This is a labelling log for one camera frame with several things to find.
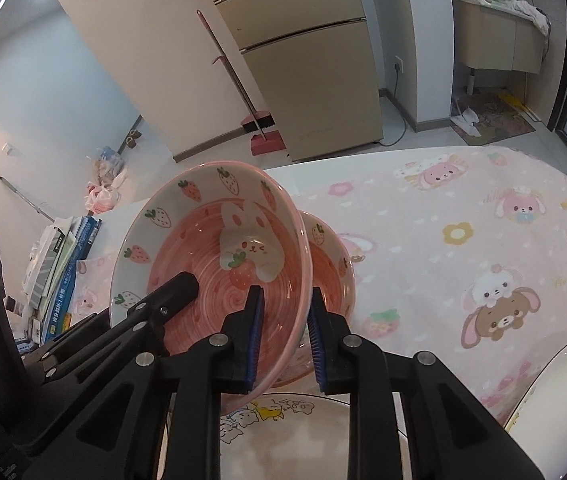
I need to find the pink strawberry rabbit bowl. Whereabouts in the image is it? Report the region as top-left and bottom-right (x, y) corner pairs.
(109, 160), (313, 414)

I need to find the stack of books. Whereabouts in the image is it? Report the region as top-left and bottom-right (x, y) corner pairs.
(22, 216), (101, 347)

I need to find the white cartoon cat plate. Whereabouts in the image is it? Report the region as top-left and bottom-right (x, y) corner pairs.
(218, 391), (413, 480)

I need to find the pink plastic bags pile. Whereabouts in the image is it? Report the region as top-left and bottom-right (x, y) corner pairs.
(84, 146), (127, 214)

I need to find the pink cartoon tablecloth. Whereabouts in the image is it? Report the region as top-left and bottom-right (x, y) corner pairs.
(71, 148), (567, 419)

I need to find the red broom and dustpan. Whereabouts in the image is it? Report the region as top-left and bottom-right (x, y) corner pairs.
(197, 10), (285, 156)

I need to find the patterned bathroom floor mat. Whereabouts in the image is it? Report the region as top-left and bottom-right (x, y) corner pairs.
(451, 93), (535, 146)

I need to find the beige three-door refrigerator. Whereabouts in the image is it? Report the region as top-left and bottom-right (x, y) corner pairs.
(213, 0), (382, 160)

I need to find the beige bathroom vanity cabinet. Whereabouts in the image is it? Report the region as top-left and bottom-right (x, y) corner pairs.
(453, 0), (546, 75)

